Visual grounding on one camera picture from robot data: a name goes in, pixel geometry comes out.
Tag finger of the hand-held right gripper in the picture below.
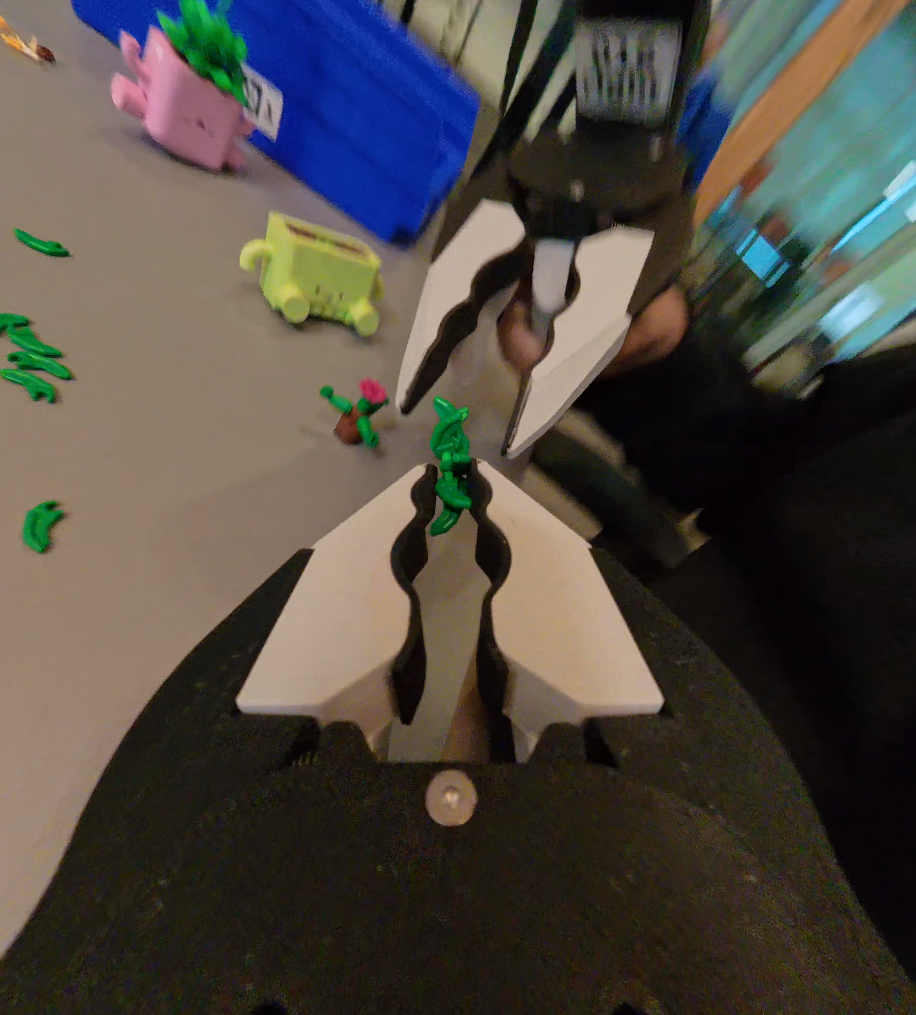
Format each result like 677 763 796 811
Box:
501 226 656 459
396 198 526 416

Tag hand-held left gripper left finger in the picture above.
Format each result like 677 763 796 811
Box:
236 462 437 754

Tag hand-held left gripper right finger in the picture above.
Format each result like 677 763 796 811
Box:
470 460 665 762

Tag person's right hand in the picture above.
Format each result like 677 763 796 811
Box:
498 285 689 377

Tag lime green toy pot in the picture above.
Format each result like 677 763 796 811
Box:
238 210 385 338

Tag blue plastic bin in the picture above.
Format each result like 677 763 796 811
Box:
71 0 481 247

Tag toy cactus with pink flower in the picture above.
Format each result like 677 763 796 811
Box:
319 378 390 449

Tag person's black jacket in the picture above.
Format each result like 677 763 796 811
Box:
569 333 916 1015

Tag pink toy pot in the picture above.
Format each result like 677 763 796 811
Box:
111 25 257 174

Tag scattered green leaf pieces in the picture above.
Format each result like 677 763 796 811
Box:
0 227 76 555

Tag small pink orange pieces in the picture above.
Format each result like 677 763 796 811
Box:
0 12 56 64

